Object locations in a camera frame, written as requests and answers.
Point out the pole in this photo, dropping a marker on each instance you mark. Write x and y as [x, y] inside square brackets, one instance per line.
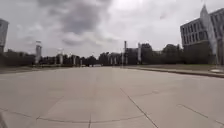
[125, 51]

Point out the white pillar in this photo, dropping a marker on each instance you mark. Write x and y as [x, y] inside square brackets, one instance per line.
[139, 53]

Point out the grey paved plaza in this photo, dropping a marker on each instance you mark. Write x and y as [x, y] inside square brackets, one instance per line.
[100, 93]

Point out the row of pale pillars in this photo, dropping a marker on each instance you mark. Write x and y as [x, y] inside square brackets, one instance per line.
[61, 59]

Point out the row of trees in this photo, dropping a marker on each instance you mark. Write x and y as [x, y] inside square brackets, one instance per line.
[170, 55]

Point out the raised kerb with verge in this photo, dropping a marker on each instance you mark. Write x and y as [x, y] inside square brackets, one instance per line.
[186, 70]

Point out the white tower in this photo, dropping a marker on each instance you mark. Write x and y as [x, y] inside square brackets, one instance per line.
[38, 51]

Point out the grey building with windows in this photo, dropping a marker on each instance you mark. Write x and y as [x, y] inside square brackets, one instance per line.
[191, 31]

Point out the tall white slanted sculpture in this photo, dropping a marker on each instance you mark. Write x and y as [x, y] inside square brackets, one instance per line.
[208, 26]

